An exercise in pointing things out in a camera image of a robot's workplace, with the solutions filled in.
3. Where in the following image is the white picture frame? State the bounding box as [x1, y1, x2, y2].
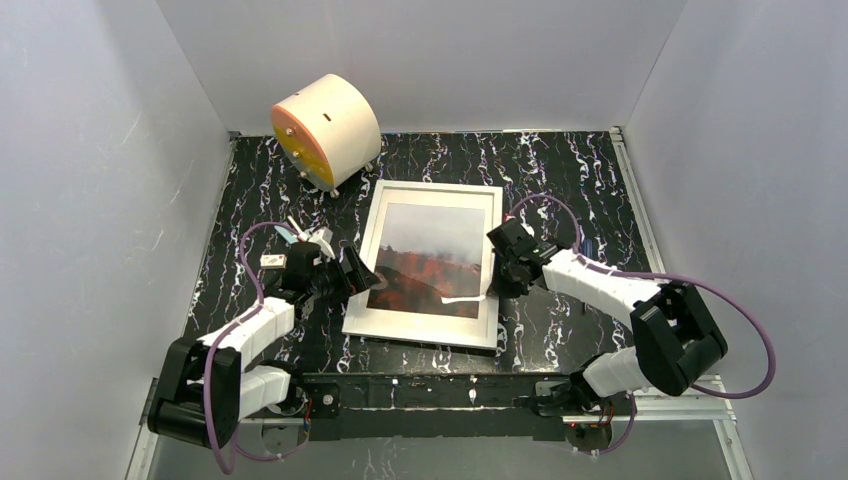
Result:
[342, 180, 503, 350]

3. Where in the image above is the light blue stapler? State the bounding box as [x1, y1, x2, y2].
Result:
[274, 223, 302, 245]

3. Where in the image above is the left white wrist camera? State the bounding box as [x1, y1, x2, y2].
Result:
[301, 227, 336, 259]

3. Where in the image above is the cylindrical beige drawer cabinet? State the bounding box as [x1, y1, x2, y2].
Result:
[270, 74, 382, 198]

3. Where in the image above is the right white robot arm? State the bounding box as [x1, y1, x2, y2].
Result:
[487, 218, 728, 408]

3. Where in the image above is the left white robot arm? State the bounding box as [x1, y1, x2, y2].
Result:
[147, 242, 379, 448]

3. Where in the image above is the white staple box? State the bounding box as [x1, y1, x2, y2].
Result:
[260, 254, 287, 269]

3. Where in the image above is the blue red screwdriver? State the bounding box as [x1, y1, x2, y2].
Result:
[581, 238, 595, 259]

